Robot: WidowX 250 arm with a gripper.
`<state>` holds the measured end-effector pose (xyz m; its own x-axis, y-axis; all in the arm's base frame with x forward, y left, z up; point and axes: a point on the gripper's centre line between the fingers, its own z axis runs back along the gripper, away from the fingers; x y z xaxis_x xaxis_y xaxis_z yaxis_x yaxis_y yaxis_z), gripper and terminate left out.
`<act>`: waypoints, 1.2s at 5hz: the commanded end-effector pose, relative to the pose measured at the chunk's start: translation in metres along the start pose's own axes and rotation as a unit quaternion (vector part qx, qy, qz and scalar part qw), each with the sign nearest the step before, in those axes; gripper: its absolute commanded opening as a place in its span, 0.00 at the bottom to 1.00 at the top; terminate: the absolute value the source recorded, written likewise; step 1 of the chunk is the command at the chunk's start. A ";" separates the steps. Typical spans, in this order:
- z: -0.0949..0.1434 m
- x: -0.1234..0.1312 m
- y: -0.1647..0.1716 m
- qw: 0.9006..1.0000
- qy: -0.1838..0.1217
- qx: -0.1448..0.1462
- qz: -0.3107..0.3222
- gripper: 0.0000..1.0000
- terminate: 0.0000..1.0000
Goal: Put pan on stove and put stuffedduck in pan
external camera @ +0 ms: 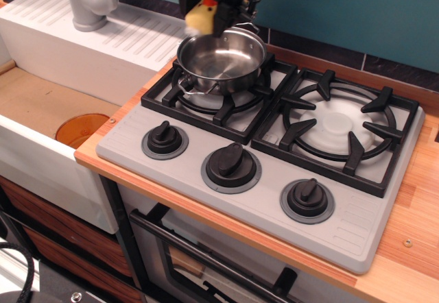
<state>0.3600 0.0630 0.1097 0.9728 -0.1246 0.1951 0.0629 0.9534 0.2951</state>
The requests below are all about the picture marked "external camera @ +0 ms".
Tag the black left burner grate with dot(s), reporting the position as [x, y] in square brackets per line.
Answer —
[235, 117]

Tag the white toy sink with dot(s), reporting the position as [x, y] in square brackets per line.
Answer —
[51, 72]

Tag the orange plastic plate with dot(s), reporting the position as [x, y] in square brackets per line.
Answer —
[77, 130]

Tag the black middle stove knob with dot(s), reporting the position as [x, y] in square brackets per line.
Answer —
[231, 169]

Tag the black left stove knob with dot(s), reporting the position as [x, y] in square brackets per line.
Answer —
[164, 142]

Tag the black right burner grate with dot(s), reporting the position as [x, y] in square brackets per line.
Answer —
[354, 135]

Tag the oven door with black handle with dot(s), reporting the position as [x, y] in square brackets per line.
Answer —
[195, 263]

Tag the stainless steel pan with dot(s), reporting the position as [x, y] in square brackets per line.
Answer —
[225, 65]

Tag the yellow stuffed duck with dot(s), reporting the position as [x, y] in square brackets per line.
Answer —
[200, 19]

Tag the black right stove knob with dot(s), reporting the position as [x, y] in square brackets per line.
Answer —
[307, 201]

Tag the wooden drawer cabinet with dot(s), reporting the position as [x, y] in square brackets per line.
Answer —
[88, 254]

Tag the black stove knob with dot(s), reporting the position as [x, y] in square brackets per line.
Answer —
[164, 142]
[307, 201]
[231, 169]

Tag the grey toy faucet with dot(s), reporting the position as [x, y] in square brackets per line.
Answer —
[90, 15]

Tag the black burner grate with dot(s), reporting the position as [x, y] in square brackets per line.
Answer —
[354, 135]
[235, 117]

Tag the grey toy stove top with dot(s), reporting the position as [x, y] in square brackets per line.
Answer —
[349, 238]

